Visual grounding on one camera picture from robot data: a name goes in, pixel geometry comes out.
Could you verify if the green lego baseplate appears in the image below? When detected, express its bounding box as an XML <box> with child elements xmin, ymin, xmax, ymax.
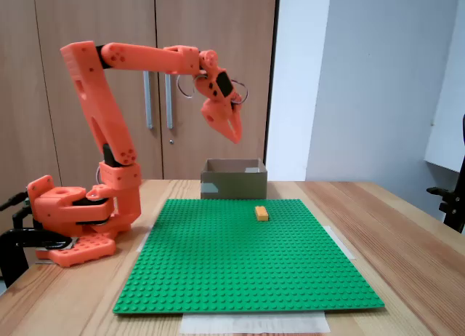
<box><xmin>112</xmin><ymin>199</ymin><xmax>386</xmax><ymax>315</ymax></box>

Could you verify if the gripper servo cable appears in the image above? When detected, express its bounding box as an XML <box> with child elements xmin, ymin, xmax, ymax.
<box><xmin>177</xmin><ymin>73</ymin><xmax>249</xmax><ymax>106</ymax></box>

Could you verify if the black table clamp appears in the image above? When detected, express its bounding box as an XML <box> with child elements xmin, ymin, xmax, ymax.
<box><xmin>0</xmin><ymin>227</ymin><xmax>73</xmax><ymax>289</ymax></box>

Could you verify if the black stand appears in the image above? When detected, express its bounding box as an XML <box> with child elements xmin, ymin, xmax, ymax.
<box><xmin>426</xmin><ymin>113</ymin><xmax>465</xmax><ymax>235</ymax></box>

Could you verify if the black cable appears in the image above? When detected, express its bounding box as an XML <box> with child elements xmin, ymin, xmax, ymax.
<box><xmin>0</xmin><ymin>191</ymin><xmax>30</xmax><ymax>212</ymax></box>
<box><xmin>12</xmin><ymin>206</ymin><xmax>36</xmax><ymax>231</ymax></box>

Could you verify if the masking tape strip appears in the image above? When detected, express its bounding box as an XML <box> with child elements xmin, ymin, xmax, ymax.
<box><xmin>328</xmin><ymin>225</ymin><xmax>356</xmax><ymax>261</ymax></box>
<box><xmin>180</xmin><ymin>311</ymin><xmax>331</xmax><ymax>335</ymax></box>
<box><xmin>136</xmin><ymin>225</ymin><xmax>155</xmax><ymax>253</ymax></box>

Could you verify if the brown cardboard box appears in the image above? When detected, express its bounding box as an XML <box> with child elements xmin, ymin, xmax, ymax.
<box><xmin>200</xmin><ymin>158</ymin><xmax>269</xmax><ymax>201</ymax></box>

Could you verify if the metal cabinet handle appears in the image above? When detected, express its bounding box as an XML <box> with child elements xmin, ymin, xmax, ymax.
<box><xmin>142</xmin><ymin>70</ymin><xmax>154</xmax><ymax>130</ymax></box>
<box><xmin>163</xmin><ymin>73</ymin><xmax>174</xmax><ymax>130</ymax></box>

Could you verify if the wooden cabinet door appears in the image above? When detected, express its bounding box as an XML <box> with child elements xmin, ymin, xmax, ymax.
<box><xmin>33</xmin><ymin>0</ymin><xmax>163</xmax><ymax>180</ymax></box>
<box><xmin>155</xmin><ymin>0</ymin><xmax>280</xmax><ymax>180</ymax></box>
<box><xmin>0</xmin><ymin>0</ymin><xmax>62</xmax><ymax>230</ymax></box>

